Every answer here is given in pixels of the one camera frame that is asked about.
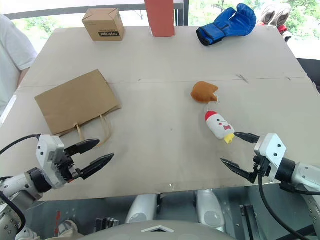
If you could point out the blue boxing glove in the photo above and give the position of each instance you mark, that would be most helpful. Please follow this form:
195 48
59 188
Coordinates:
226 25

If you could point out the silver robot leg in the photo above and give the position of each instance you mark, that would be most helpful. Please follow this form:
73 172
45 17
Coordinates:
210 210
141 208

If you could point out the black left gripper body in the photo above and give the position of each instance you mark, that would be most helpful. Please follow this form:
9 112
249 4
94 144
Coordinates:
67 166

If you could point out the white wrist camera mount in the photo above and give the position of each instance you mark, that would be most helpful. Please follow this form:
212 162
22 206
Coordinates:
271 150
47 156

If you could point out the small cardboard box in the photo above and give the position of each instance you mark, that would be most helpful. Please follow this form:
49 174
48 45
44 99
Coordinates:
103 23

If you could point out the tall red box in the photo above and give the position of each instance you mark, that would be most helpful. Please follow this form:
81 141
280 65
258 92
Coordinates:
160 17

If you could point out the pair of sneakers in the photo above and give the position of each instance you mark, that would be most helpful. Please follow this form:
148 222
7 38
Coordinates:
275 15

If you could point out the brown plush toy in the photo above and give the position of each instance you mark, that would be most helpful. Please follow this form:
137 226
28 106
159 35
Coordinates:
203 91

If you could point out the white chicken plush toy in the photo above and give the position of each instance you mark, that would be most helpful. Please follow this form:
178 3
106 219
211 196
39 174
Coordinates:
220 124

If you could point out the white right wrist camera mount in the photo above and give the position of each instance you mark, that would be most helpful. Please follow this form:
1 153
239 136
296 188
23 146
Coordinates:
271 150

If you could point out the person in white shirt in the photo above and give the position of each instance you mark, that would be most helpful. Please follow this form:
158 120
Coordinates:
12 60

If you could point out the silver robot right leg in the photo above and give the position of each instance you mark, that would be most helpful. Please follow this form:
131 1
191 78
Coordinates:
210 210

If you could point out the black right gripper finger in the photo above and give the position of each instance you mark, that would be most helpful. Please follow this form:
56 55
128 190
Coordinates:
237 168
247 137

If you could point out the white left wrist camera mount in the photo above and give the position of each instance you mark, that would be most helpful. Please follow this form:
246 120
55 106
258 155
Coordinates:
47 156

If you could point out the silver robot left leg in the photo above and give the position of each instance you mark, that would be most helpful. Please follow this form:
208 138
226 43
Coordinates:
141 208

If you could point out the grey robot torso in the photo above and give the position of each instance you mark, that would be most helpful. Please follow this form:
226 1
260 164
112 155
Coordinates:
160 230

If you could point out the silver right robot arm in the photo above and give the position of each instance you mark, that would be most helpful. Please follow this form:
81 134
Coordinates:
302 175

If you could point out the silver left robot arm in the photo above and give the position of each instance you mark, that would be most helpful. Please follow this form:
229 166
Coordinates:
17 186

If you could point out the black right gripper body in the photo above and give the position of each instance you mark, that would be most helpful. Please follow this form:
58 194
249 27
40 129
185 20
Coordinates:
261 166

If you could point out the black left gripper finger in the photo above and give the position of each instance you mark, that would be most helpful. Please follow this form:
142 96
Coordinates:
96 164
83 147

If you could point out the brown paper bag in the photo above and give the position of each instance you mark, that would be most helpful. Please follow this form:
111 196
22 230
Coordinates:
78 105

